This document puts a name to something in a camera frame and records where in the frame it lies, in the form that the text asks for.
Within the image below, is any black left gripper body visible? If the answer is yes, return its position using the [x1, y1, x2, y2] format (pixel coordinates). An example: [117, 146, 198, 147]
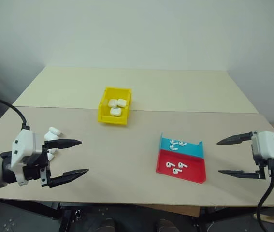
[22, 143, 53, 189]

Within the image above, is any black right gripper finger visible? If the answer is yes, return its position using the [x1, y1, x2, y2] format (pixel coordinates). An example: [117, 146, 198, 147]
[217, 169, 267, 180]
[216, 131, 259, 146]

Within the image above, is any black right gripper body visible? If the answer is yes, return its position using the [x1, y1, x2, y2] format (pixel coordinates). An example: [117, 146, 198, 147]
[251, 142, 271, 170]

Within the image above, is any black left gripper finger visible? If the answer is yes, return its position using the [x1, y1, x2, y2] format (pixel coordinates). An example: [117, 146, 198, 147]
[45, 139, 83, 150]
[48, 168, 90, 189]

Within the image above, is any yellow plastic bin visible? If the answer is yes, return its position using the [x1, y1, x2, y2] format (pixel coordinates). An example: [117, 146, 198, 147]
[97, 86, 133, 127]

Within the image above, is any blue plastic tray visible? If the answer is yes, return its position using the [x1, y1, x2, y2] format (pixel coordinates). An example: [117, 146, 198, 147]
[159, 132, 205, 160]

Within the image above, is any red plastic tray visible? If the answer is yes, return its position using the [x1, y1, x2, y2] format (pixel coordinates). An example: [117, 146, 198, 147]
[155, 149, 207, 184]

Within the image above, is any dark rounded shape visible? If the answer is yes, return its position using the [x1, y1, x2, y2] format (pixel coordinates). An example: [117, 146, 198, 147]
[155, 218, 177, 232]
[95, 218, 116, 232]

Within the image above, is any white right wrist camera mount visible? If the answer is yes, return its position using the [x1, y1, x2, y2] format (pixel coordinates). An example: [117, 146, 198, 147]
[251, 130, 274, 171]

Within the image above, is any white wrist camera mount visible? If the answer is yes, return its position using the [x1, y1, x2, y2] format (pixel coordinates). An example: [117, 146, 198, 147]
[251, 130, 274, 171]
[11, 129, 43, 187]

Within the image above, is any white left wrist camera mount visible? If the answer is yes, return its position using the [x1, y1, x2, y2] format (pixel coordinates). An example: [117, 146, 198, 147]
[11, 129, 43, 187]

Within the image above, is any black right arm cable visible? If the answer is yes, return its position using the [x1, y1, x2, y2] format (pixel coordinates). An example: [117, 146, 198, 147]
[256, 159, 274, 232]

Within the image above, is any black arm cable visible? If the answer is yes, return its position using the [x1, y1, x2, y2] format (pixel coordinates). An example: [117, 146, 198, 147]
[0, 97, 30, 131]
[256, 159, 274, 232]

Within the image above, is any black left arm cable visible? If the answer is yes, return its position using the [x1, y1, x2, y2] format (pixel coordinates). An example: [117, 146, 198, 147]
[0, 97, 30, 131]

